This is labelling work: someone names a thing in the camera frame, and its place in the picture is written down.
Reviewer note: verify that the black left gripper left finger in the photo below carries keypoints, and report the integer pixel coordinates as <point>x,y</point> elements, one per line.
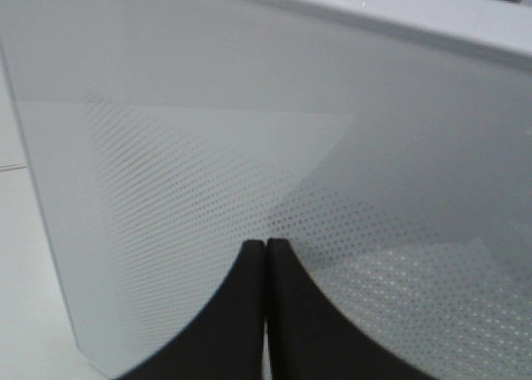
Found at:
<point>225,340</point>

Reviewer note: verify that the white microwave door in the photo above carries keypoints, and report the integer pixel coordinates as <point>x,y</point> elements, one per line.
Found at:
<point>388,141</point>

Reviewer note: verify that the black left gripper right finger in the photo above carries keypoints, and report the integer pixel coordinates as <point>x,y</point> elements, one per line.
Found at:
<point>308,338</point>

